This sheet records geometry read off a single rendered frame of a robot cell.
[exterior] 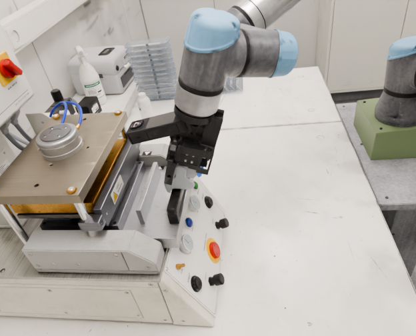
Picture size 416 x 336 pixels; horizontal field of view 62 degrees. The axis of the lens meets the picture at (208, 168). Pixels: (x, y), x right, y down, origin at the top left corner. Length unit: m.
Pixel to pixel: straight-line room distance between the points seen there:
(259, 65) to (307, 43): 2.65
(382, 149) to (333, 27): 1.69
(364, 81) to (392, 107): 1.84
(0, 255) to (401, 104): 1.09
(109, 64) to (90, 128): 0.86
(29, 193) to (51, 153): 0.09
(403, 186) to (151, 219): 0.73
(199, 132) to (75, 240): 0.30
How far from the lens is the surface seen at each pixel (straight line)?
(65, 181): 0.65
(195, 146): 0.61
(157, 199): 0.75
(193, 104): 0.55
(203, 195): 0.90
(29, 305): 0.90
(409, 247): 1.59
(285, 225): 0.95
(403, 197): 1.09
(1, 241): 0.89
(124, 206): 0.72
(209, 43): 0.51
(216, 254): 0.85
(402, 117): 1.15
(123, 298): 0.76
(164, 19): 3.14
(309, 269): 0.87
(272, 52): 0.57
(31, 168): 0.72
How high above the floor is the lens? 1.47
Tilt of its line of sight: 38 degrees down
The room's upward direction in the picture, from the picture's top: 9 degrees counter-clockwise
